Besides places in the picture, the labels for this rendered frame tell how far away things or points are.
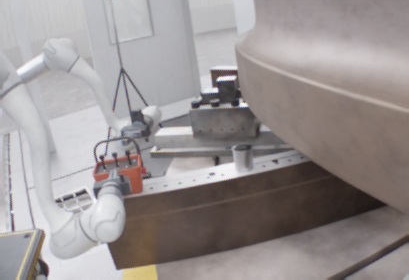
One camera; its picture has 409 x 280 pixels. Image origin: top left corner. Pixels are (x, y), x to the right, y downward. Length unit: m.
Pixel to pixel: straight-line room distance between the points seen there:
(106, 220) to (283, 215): 0.88
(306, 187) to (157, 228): 0.67
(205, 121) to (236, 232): 1.05
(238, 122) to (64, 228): 1.59
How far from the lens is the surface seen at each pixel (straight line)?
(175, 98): 4.64
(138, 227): 1.52
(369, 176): 0.96
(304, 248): 1.64
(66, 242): 1.11
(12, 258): 2.02
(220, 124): 2.42
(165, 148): 2.69
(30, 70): 1.90
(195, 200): 1.47
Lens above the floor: 1.38
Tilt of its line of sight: 21 degrees down
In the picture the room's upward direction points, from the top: 9 degrees counter-clockwise
